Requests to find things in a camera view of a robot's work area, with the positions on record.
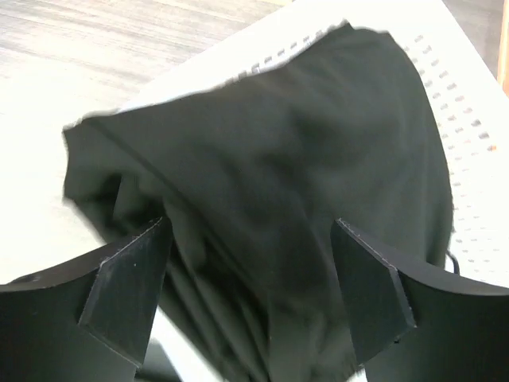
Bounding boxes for white plastic mesh basket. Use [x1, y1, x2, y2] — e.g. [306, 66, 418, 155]
[63, 0, 509, 382]

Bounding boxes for black trousers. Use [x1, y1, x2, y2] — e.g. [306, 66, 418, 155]
[64, 24, 453, 381]

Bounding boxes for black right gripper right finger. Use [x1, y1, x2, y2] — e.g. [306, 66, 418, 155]
[331, 220, 508, 382]

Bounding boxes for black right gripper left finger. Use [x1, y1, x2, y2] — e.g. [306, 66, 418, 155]
[1, 218, 172, 382]

